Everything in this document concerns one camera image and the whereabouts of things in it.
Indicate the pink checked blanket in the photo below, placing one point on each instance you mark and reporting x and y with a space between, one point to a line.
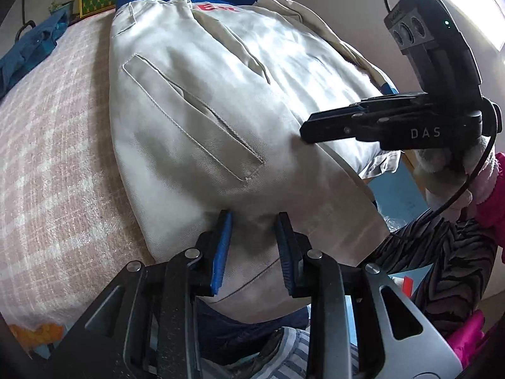
59 166

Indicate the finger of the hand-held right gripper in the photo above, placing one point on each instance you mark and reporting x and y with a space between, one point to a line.
335 128

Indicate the magenta garment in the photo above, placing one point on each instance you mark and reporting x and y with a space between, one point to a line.
469 335

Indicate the dark blue garment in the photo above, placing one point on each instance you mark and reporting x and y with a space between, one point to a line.
27 55

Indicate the dark striped clothing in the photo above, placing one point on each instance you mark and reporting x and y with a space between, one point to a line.
453 276

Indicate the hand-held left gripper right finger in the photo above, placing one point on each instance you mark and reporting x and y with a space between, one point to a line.
286 260

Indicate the navy cloth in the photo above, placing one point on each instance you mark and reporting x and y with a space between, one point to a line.
236 331

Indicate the person's right forearm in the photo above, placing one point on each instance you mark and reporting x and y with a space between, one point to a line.
493 213

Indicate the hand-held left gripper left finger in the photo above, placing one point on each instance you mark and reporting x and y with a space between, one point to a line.
223 252

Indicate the small potted plant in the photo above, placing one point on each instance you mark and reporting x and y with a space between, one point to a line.
63 8

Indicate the clear blue plastic bag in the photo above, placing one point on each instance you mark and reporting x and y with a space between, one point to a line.
394 193

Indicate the small red white object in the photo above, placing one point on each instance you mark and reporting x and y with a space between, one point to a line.
407 286

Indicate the light blue striped cloth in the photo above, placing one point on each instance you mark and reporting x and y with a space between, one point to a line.
276 351

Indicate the window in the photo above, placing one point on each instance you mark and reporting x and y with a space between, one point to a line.
495 15

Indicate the person's right hand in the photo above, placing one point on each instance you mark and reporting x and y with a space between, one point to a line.
438 181

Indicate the white and blue jacket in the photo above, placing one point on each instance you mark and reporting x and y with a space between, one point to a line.
197 87

